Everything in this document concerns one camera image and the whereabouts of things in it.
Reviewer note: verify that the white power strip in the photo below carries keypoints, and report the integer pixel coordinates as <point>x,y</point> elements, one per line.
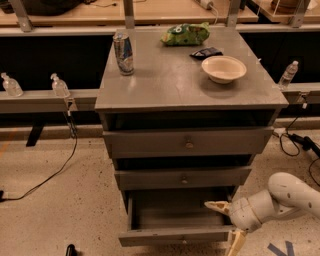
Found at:
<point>206,4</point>

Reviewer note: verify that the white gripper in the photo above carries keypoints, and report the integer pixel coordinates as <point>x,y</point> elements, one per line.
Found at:
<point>242,213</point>

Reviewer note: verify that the clear pump bottle far left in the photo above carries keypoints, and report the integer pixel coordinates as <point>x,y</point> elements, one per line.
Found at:
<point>11,86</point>

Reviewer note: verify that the black object at floor edge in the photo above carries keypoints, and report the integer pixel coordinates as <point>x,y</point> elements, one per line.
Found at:
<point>71,251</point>

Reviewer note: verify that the grey middle drawer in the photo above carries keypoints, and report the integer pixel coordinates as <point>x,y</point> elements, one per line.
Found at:
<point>181,178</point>

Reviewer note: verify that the grey wooden drawer cabinet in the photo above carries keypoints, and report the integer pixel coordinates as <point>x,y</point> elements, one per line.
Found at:
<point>170,90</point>

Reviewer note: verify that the grey top drawer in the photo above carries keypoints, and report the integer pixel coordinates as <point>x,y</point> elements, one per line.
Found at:
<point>186,142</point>

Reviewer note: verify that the dark blue snack packet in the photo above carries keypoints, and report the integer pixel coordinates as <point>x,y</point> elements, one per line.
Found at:
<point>205,53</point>

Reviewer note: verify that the grey metal rail shelf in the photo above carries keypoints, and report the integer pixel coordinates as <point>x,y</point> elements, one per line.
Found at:
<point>46,101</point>

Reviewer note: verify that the silver blue drink can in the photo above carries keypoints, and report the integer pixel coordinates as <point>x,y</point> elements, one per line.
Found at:
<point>123,53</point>

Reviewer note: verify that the clear pump bottle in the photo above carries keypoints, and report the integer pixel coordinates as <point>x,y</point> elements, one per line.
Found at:
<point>59,87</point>
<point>11,86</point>

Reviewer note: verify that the grey bottom drawer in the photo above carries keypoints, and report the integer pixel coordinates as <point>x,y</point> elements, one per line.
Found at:
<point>175,216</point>

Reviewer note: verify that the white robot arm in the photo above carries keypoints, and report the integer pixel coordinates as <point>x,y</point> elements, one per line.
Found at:
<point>286,197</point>

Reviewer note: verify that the green chip bag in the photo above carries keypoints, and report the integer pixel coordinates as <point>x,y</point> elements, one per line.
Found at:
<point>186,34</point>

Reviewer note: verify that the white bowl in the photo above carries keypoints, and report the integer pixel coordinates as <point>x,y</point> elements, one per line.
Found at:
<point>223,69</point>

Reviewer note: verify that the clear water bottle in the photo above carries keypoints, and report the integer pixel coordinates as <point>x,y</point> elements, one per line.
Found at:
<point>288,75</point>

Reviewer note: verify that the grey drawer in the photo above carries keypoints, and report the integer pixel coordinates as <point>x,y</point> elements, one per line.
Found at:
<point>181,178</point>
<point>175,216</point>
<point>186,142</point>

